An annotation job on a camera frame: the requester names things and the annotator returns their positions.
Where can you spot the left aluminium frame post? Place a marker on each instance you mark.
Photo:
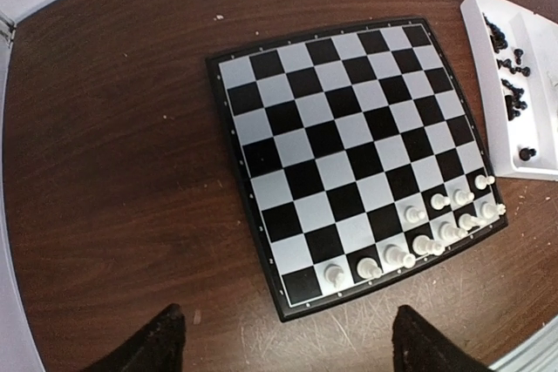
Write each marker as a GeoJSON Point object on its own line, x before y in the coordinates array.
{"type": "Point", "coordinates": [7, 29]}

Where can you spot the white chess king piece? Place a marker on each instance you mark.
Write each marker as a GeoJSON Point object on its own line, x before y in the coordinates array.
{"type": "Point", "coordinates": [423, 245]}

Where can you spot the black chess piece lone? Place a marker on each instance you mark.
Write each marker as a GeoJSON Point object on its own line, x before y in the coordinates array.
{"type": "Point", "coordinates": [526, 153]}

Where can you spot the aluminium front rail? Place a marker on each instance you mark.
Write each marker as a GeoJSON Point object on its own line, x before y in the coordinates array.
{"type": "Point", "coordinates": [537, 353]}

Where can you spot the black chess pieces lower cluster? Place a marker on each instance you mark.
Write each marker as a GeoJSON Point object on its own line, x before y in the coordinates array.
{"type": "Point", "coordinates": [513, 98]}

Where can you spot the white chess pawn piece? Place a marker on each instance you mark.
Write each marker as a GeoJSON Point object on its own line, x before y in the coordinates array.
{"type": "Point", "coordinates": [481, 182]}

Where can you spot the black chess pieces upper cluster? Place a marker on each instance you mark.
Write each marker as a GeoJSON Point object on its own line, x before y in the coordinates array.
{"type": "Point", "coordinates": [499, 43]}

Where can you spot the white chess bishop piece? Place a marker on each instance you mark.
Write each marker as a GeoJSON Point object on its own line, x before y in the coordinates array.
{"type": "Point", "coordinates": [397, 256]}

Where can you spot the black chess pieces cluster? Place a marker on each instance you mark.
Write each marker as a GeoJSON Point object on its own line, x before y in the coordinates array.
{"type": "Point", "coordinates": [499, 43]}
{"type": "Point", "coordinates": [513, 98]}

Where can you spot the black white chessboard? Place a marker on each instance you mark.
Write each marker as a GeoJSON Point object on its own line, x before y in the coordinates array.
{"type": "Point", "coordinates": [333, 134]}

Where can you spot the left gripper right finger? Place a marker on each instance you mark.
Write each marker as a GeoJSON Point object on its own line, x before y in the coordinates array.
{"type": "Point", "coordinates": [419, 346]}

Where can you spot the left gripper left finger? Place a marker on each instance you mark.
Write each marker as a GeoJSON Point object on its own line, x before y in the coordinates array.
{"type": "Point", "coordinates": [157, 346]}

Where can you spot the white chess rook piece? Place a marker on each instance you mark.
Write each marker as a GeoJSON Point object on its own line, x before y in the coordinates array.
{"type": "Point", "coordinates": [490, 211]}

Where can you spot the white chess knight piece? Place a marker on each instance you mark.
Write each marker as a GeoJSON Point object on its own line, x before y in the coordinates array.
{"type": "Point", "coordinates": [467, 221]}

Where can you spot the white plastic tray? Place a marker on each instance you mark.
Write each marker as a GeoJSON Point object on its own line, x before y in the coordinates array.
{"type": "Point", "coordinates": [536, 127]}

